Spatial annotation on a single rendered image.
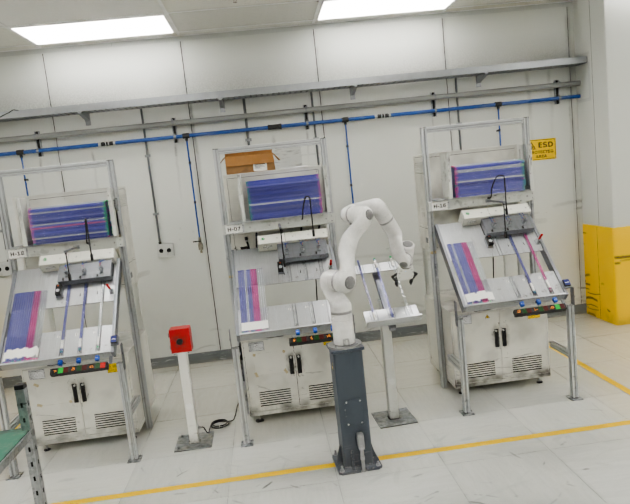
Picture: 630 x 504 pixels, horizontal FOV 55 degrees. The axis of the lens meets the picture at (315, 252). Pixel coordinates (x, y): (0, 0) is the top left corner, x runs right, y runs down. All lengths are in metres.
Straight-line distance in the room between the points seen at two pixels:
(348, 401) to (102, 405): 1.77
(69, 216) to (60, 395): 1.19
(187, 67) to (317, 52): 1.18
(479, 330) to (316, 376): 1.18
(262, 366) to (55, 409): 1.40
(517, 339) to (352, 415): 1.54
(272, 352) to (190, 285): 1.81
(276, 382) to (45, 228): 1.86
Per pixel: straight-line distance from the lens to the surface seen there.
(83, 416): 4.45
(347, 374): 3.36
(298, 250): 4.09
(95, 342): 3.99
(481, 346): 4.41
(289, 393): 4.24
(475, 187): 4.37
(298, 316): 3.84
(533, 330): 4.53
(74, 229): 4.31
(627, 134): 6.04
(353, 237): 3.30
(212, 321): 5.80
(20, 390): 2.17
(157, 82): 5.76
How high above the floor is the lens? 1.66
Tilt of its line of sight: 7 degrees down
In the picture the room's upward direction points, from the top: 6 degrees counter-clockwise
